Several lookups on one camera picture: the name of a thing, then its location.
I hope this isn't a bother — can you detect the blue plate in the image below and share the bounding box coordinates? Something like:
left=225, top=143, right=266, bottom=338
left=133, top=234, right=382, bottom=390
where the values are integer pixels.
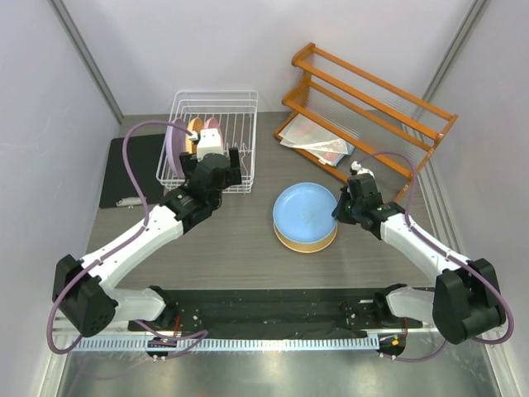
left=272, top=182, right=337, bottom=245

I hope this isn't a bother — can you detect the pink plate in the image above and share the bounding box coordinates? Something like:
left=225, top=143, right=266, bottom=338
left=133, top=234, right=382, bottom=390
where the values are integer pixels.
left=203, top=117, right=224, bottom=141

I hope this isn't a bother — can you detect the yellow bear plate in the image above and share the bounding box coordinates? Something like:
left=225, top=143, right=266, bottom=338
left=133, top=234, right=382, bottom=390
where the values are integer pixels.
left=274, top=226, right=338, bottom=254

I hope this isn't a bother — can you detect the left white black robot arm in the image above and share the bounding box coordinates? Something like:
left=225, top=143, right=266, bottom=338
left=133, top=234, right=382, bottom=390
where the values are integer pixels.
left=52, top=147, right=241, bottom=337

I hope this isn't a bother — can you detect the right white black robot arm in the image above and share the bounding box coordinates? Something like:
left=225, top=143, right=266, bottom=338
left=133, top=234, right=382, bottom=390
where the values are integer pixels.
left=332, top=174, right=510, bottom=344

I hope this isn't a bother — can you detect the orange wooden shelf rack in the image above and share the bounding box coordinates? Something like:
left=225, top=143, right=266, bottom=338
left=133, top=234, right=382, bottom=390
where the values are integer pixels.
left=274, top=43, right=458, bottom=201

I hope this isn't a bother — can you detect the purple plate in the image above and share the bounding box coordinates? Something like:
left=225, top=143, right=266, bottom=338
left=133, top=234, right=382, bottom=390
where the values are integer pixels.
left=164, top=118, right=187, bottom=179

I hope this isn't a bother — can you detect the orange plate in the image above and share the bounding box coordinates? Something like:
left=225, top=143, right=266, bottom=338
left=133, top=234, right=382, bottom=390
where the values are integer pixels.
left=186, top=117, right=203, bottom=154

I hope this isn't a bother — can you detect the black mat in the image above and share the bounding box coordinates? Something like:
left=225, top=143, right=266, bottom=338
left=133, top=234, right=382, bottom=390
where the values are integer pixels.
left=99, top=134, right=164, bottom=208

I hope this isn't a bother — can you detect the clear plastic zip bag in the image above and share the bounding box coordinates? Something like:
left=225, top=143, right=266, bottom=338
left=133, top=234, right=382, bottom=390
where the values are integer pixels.
left=279, top=115, right=355, bottom=166

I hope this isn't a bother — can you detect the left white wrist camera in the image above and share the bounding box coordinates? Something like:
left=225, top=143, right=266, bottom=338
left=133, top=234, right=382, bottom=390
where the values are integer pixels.
left=189, top=127, right=224, bottom=161

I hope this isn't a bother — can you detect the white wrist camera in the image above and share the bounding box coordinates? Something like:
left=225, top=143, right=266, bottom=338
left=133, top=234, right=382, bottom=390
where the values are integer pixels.
left=189, top=127, right=224, bottom=161
left=350, top=161, right=374, bottom=178

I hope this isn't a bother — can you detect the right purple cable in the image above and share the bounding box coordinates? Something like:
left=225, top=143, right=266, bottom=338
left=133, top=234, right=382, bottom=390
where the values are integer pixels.
left=357, top=150, right=515, bottom=364

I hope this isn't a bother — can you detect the purple cable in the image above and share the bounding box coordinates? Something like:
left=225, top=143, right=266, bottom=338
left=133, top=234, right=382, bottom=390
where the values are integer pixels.
left=357, top=150, right=515, bottom=364
left=46, top=121, right=198, bottom=355

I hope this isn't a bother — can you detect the white wire dish rack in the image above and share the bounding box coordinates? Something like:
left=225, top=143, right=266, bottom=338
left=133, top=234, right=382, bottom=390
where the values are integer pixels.
left=169, top=90, right=258, bottom=194

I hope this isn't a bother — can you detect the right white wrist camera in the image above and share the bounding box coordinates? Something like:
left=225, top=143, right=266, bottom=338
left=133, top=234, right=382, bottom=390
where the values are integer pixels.
left=350, top=161, right=374, bottom=178

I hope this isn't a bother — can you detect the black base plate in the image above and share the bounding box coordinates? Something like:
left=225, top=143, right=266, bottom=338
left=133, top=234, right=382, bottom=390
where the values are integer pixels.
left=147, top=286, right=433, bottom=340

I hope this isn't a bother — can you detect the aluminium slotted rail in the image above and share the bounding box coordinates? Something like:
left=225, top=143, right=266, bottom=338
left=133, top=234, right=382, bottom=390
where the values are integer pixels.
left=74, top=334, right=379, bottom=352

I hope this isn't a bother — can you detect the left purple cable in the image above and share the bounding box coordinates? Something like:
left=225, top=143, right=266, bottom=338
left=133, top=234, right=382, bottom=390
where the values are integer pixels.
left=46, top=121, right=198, bottom=355

